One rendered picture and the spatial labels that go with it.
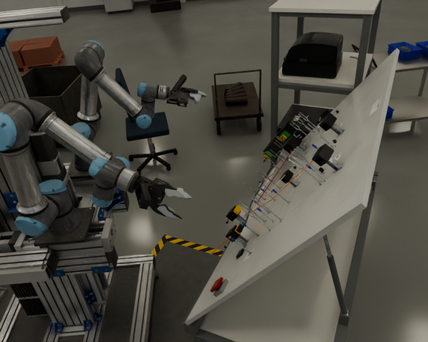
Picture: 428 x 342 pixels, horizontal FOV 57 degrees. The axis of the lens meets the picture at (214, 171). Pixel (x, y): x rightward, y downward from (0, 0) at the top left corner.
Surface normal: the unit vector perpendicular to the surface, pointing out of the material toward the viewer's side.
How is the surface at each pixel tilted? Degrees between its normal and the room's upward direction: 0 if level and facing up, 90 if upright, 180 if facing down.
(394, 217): 0
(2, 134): 82
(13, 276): 90
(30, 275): 90
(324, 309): 0
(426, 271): 0
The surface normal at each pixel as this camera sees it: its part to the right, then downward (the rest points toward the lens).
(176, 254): -0.07, -0.82
